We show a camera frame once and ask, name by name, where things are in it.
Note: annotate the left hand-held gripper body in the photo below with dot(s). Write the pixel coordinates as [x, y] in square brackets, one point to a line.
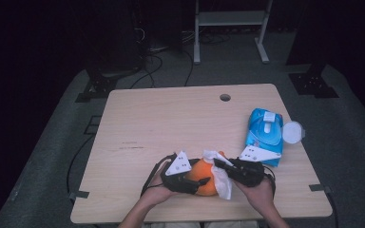
[177, 182]

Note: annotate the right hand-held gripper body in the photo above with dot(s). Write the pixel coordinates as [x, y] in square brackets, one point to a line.
[248, 172]

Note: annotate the orange plush toy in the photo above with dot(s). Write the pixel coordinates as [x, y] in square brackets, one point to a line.
[202, 172]

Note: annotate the white wet wipe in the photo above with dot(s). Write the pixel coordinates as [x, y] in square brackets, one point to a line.
[222, 183]

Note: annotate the blue wet wipe pack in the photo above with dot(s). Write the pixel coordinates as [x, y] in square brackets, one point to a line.
[263, 133]

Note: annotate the person's left hand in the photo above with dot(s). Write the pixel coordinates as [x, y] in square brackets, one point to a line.
[155, 194]

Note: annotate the person's right hand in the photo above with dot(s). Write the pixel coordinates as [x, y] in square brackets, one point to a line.
[261, 194]

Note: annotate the grey tape strip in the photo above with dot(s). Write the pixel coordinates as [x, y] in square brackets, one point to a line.
[319, 188]
[79, 194]

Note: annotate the black tape outline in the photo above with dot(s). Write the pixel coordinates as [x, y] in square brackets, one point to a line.
[92, 133]

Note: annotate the black stand base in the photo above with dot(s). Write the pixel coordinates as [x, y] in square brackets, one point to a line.
[312, 84]
[99, 87]

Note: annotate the white metal stand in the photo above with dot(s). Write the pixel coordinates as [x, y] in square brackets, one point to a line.
[231, 18]

